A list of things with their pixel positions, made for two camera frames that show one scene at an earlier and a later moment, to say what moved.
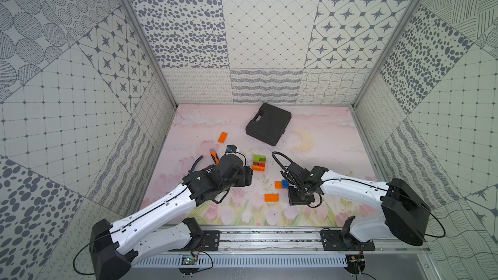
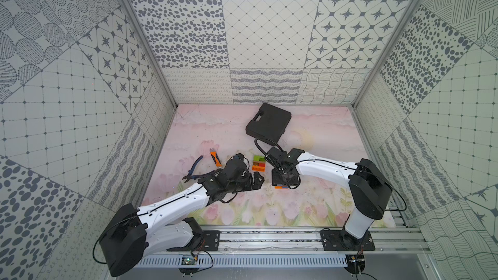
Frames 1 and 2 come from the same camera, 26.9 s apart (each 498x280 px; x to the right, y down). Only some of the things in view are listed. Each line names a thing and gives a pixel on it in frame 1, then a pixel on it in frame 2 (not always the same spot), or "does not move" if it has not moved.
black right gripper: [293, 201] to [276, 180]
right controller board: [356, 263] does not move
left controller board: [189, 260] does not move
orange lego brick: [256, 168] does not move
